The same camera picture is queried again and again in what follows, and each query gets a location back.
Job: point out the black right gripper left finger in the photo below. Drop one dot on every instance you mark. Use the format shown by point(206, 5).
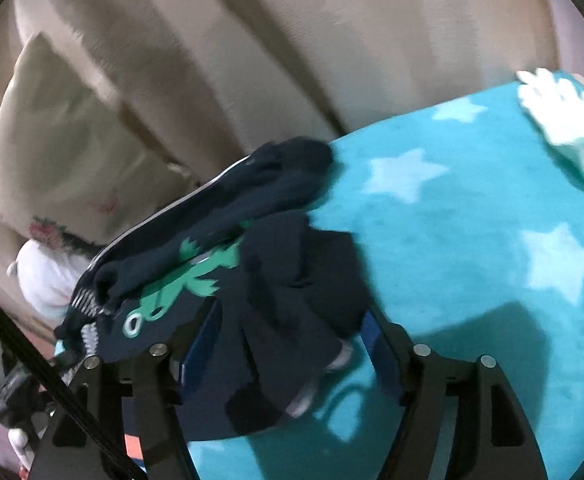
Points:
point(85, 438)

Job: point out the beige floral pillow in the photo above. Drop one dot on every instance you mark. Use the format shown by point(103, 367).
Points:
point(72, 175)

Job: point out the beige curtain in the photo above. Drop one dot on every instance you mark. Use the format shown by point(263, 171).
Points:
point(204, 82)

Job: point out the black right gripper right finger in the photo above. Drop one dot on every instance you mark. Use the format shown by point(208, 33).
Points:
point(461, 419)

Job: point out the white plush toy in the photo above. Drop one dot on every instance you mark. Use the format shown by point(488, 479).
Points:
point(557, 107)

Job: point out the navy striped child pants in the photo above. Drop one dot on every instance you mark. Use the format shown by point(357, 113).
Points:
point(286, 298)

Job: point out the turquoise cartoon star blanket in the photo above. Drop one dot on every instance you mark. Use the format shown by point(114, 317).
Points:
point(469, 231)

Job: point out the white plush pillow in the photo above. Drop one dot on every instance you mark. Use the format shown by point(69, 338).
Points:
point(47, 278)

